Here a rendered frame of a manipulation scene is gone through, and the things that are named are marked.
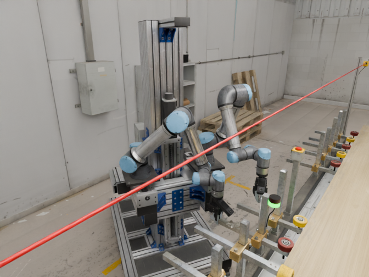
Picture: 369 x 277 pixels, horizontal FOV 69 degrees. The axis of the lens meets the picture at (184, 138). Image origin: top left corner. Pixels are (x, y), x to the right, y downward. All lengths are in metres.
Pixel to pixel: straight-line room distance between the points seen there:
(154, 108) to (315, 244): 1.28
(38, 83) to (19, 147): 0.71
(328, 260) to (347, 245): 0.18
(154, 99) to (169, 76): 0.19
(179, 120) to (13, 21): 2.22
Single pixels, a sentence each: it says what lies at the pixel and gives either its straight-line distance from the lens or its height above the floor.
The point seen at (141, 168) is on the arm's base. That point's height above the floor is 1.11.
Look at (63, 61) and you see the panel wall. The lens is 3.44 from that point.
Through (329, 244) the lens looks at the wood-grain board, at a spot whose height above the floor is 0.90.
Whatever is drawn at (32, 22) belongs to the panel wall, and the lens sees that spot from 3.32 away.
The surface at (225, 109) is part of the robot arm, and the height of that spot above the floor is 1.52.
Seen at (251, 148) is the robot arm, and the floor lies 1.27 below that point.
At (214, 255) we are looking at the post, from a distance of 1.21.
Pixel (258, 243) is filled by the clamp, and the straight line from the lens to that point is 1.64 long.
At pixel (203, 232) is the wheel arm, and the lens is 1.51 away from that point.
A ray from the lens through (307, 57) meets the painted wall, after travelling 9.32.
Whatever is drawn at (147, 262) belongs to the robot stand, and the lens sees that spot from 2.43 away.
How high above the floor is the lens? 1.93
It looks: 21 degrees down
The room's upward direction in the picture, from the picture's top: straight up
